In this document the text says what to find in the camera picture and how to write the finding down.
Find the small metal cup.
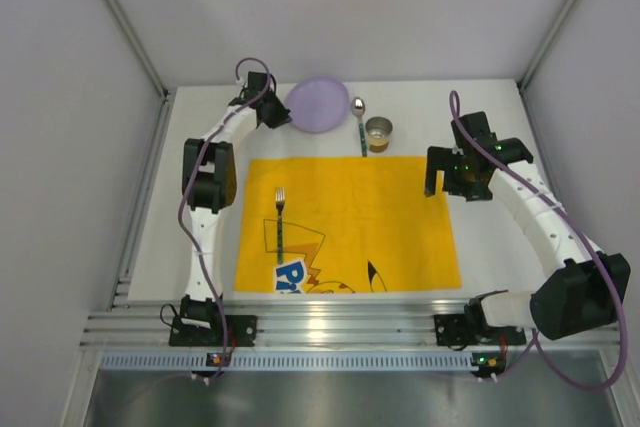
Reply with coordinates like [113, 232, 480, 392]
[364, 116, 393, 153]

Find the purple plastic plate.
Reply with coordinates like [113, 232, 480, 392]
[285, 77, 349, 134]

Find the left aluminium frame post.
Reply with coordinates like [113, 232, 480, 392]
[74, 0, 171, 98]

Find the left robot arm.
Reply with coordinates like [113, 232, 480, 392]
[178, 71, 291, 303]

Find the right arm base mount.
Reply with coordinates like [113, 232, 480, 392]
[433, 308, 526, 351]

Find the aluminium frame post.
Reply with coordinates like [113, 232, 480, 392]
[517, 0, 614, 93]
[74, 0, 171, 98]

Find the yellow Pikachu cloth placemat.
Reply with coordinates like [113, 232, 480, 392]
[235, 156, 462, 294]

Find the spoon with green handle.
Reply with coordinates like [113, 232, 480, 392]
[351, 97, 368, 157]

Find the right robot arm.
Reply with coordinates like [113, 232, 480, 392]
[425, 112, 630, 340]

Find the grey slotted cable duct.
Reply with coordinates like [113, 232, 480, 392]
[100, 350, 504, 372]

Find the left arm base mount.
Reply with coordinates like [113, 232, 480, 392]
[169, 315, 258, 347]

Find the right aluminium frame post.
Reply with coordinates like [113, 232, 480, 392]
[517, 0, 614, 93]

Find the aluminium front rail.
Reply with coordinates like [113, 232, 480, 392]
[79, 299, 624, 351]

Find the fork with green handle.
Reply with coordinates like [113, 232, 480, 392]
[275, 187, 286, 265]

